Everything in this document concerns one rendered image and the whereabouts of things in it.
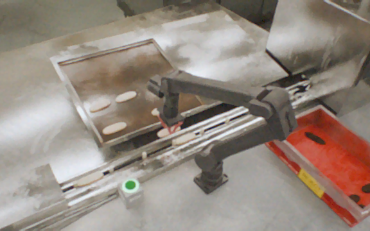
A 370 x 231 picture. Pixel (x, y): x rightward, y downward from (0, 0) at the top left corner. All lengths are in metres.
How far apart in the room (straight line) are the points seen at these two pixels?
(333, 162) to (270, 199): 0.36
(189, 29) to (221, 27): 0.20
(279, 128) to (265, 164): 0.51
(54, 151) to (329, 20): 1.29
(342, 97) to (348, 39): 0.27
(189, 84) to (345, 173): 0.79
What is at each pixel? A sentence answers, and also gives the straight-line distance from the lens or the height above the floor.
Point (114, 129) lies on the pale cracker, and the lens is 1.40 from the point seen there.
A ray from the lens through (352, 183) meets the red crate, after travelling 1.54.
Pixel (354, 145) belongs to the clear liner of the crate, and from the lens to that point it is 1.62.
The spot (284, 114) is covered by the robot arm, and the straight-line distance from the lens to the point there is 0.97.
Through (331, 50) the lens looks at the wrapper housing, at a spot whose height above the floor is 1.12.
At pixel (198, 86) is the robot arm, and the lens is 1.08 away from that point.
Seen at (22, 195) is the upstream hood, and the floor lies 0.92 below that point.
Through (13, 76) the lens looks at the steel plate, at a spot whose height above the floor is 0.82.
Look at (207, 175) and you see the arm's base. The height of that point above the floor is 0.88.
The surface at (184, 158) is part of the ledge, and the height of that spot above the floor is 0.85.
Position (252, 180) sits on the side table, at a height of 0.82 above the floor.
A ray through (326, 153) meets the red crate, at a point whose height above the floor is 0.82.
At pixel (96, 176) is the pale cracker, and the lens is 1.31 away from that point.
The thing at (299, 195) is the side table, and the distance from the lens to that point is 1.41.
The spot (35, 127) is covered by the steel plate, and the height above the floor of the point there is 0.82.
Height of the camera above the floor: 1.89
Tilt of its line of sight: 43 degrees down
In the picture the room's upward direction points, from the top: 5 degrees clockwise
